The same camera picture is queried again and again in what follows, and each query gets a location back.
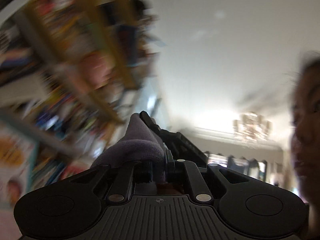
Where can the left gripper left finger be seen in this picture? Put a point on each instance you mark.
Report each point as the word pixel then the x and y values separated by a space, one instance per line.
pixel 72 206

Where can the ceiling chandelier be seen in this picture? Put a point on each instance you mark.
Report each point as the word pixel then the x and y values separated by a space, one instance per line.
pixel 252 127

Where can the teal children's sound book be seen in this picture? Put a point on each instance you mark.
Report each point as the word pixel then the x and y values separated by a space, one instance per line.
pixel 18 154

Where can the wooden bookshelf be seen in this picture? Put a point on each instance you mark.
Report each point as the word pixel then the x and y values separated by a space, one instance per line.
pixel 63 62

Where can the person's head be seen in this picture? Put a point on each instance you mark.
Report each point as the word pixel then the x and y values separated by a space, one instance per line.
pixel 305 140

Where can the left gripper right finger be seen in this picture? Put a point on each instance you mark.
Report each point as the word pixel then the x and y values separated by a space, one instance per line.
pixel 239 205

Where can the pink and purple sweater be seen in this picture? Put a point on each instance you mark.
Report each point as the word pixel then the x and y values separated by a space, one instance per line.
pixel 138 144

